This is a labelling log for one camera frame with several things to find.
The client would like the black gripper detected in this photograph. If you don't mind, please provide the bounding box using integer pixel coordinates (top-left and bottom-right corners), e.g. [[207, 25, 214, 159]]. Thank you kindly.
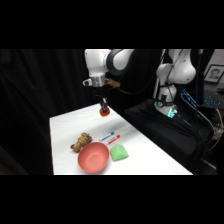
[[95, 85, 110, 114]]

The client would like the red ball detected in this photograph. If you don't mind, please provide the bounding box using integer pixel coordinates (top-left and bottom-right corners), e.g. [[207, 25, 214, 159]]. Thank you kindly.
[[99, 107, 111, 118]]

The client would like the pink bowl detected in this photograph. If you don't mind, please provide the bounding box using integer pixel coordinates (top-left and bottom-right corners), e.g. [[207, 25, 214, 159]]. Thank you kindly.
[[77, 141, 111, 174]]

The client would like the blue marker pen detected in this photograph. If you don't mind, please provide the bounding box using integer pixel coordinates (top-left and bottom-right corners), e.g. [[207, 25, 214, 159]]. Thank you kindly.
[[98, 131, 115, 142]]

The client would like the red marker pen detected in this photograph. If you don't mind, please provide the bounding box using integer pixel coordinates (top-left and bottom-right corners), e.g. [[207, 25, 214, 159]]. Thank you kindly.
[[104, 134, 121, 146]]

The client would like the brown plush toy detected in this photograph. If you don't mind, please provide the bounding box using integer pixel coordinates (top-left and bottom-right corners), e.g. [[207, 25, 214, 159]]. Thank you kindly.
[[69, 132, 93, 154]]

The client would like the green sponge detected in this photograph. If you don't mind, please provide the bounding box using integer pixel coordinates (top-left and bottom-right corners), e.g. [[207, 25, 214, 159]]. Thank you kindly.
[[109, 144, 130, 162]]

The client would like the black curtain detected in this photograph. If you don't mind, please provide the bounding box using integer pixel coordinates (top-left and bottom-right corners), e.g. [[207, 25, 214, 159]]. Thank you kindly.
[[0, 49, 161, 176]]

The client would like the black robot stand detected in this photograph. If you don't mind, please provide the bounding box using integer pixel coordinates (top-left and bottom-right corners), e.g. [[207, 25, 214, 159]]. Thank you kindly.
[[123, 98, 216, 176]]

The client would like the framed picture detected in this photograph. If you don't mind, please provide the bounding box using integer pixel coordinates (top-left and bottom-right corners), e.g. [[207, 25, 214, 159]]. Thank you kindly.
[[203, 64, 224, 84]]

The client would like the yellow cable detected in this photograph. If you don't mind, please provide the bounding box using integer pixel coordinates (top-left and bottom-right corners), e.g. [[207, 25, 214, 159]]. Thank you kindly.
[[208, 108, 224, 153]]

